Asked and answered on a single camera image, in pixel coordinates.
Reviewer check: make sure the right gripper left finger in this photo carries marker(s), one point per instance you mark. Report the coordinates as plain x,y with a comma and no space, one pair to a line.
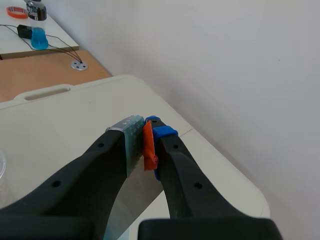
75,190

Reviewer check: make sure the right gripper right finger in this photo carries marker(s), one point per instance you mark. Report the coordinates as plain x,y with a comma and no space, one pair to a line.
190,195

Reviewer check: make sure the clear plastic beaker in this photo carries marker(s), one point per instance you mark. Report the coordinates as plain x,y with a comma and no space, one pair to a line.
2,172

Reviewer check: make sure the brown desk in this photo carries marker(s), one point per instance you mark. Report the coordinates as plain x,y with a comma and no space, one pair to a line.
37,75

